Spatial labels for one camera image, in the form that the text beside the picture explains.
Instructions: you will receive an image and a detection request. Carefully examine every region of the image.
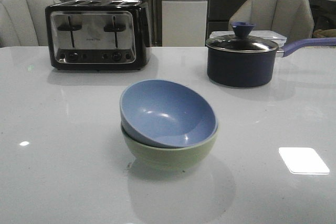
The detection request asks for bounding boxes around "green bowl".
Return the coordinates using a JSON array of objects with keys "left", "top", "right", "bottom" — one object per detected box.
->
[{"left": 120, "top": 125, "right": 219, "bottom": 171}]

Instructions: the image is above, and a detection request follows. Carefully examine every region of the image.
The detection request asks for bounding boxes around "clear plastic container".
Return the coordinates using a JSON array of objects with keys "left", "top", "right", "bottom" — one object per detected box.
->
[{"left": 209, "top": 30, "right": 287, "bottom": 47}]

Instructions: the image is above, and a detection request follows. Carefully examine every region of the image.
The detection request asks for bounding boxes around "blue bowl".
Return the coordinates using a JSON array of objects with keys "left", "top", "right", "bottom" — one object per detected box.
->
[{"left": 120, "top": 79, "right": 218, "bottom": 148}]

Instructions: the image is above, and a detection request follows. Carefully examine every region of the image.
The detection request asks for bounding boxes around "glass pot lid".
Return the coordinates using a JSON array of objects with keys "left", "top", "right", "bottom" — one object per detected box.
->
[{"left": 205, "top": 22, "right": 278, "bottom": 53}]

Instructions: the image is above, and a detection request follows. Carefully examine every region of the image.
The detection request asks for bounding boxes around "black and chrome toaster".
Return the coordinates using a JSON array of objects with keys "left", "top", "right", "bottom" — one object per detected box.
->
[{"left": 45, "top": 0, "right": 152, "bottom": 70}]

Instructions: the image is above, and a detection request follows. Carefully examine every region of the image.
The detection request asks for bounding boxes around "beige chair right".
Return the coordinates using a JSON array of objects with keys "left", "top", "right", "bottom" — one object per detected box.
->
[{"left": 228, "top": 0, "right": 314, "bottom": 42}]

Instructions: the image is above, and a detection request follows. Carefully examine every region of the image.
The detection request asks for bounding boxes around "white refrigerator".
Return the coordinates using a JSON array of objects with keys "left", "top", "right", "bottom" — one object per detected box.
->
[{"left": 162, "top": 0, "right": 208, "bottom": 47}]

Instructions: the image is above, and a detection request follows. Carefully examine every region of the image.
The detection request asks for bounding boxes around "beige chair left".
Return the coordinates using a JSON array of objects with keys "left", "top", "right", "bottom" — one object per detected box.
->
[{"left": 1, "top": 0, "right": 60, "bottom": 47}]

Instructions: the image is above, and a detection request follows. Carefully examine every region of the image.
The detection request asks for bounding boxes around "dark blue saucepan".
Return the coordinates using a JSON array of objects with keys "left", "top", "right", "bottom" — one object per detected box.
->
[{"left": 207, "top": 37, "right": 335, "bottom": 88}]

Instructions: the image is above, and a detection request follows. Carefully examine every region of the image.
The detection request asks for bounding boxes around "beige chair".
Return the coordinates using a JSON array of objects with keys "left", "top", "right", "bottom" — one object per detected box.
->
[
  {"left": 228, "top": 0, "right": 314, "bottom": 42},
  {"left": 1, "top": 0, "right": 60, "bottom": 47}
]

